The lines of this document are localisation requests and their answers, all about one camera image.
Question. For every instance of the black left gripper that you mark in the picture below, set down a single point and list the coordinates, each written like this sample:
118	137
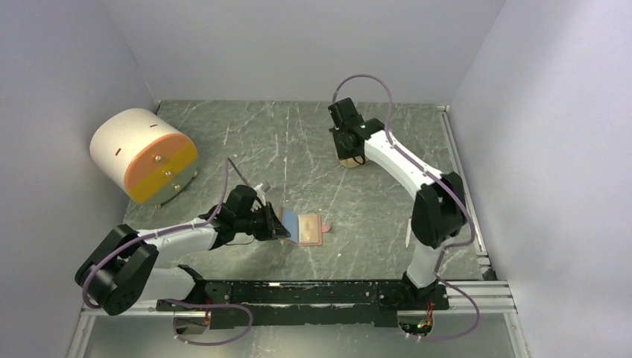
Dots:
273	227

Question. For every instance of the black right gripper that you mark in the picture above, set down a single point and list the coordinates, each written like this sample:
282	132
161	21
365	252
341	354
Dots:
342	154

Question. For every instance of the tan leather card holder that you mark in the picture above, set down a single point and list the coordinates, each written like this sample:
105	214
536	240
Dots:
305	229

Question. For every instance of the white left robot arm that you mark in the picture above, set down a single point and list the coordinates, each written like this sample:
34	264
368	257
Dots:
130	265

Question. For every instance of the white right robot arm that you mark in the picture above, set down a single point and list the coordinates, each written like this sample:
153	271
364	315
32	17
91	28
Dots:
437	214

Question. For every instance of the beige oval tray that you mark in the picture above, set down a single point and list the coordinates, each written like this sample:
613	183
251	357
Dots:
353	162

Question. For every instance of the white pen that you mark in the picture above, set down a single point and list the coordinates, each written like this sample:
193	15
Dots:
408	233

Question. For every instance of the white cylindrical drawer unit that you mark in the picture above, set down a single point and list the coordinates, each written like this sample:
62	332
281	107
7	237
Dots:
145	156

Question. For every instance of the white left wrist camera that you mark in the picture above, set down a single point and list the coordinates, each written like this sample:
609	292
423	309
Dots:
261	190

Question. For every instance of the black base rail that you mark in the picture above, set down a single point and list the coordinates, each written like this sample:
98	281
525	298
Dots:
226	304

